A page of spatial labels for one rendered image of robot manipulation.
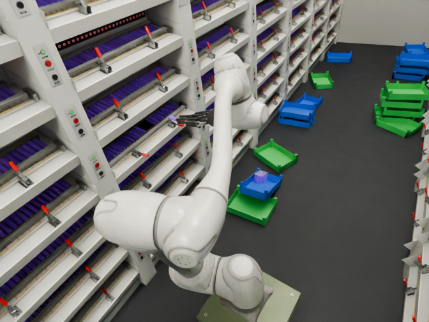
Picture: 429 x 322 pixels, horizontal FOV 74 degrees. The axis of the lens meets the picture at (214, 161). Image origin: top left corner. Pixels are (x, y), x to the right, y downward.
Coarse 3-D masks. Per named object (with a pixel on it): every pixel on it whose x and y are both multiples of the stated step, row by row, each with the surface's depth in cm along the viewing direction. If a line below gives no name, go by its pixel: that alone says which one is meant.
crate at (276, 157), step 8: (272, 144) 247; (256, 152) 238; (264, 152) 244; (272, 152) 243; (280, 152) 242; (288, 152) 234; (264, 160) 233; (272, 160) 235; (280, 160) 234; (288, 160) 233; (296, 160) 228; (272, 168) 228; (280, 168) 221
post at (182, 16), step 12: (156, 12) 134; (168, 12) 130; (180, 12) 128; (180, 24) 131; (192, 24) 138; (192, 36) 140; (180, 48) 139; (180, 60) 143; (192, 72) 147; (192, 84) 150; (192, 96) 154; (204, 108) 166; (204, 132) 173; (204, 156) 181; (204, 168) 186
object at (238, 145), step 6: (240, 132) 237; (246, 132) 240; (252, 132) 239; (234, 138) 231; (240, 138) 236; (246, 138) 237; (234, 144) 230; (240, 144) 228; (246, 144) 237; (234, 150) 225; (240, 150) 227; (234, 156) 221
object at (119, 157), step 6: (180, 108) 156; (174, 114) 152; (168, 120) 149; (156, 126) 143; (162, 126) 147; (150, 132) 140; (144, 138) 137; (132, 144) 133; (138, 144) 135; (144, 144) 136; (126, 150) 130; (120, 156) 127; (114, 162) 125
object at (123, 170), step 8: (176, 96) 160; (176, 104) 162; (184, 104) 158; (192, 104) 157; (184, 112) 157; (192, 112) 158; (168, 128) 147; (176, 128) 149; (160, 136) 142; (168, 136) 145; (152, 144) 138; (160, 144) 142; (144, 152) 134; (152, 152) 138; (128, 160) 129; (136, 160) 130; (144, 160) 135; (120, 168) 126; (128, 168) 126; (136, 168) 132; (120, 176) 124
